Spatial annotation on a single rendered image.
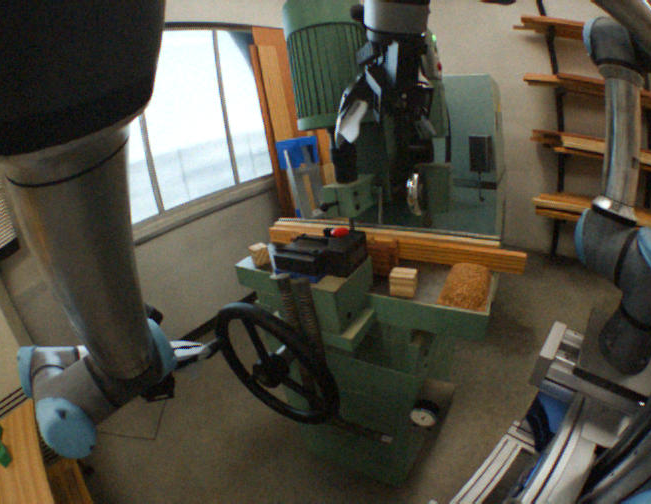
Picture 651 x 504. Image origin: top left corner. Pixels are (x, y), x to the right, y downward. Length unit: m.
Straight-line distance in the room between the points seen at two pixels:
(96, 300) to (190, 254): 1.79
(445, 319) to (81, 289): 0.50
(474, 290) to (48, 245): 0.53
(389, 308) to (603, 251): 0.44
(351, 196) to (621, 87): 0.63
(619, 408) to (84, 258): 0.78
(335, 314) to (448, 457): 0.99
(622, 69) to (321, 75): 0.59
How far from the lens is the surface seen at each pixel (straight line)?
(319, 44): 0.62
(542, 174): 2.88
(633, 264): 0.58
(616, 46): 0.66
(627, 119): 0.63
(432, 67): 0.88
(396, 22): 0.35
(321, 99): 0.60
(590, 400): 0.69
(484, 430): 1.44
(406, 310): 0.55
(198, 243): 1.99
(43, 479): 1.20
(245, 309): 0.48
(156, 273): 1.90
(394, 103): 0.40
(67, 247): 0.16
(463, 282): 0.53
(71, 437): 0.36
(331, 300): 0.48
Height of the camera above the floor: 1.20
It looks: 24 degrees down
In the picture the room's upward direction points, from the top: 9 degrees counter-clockwise
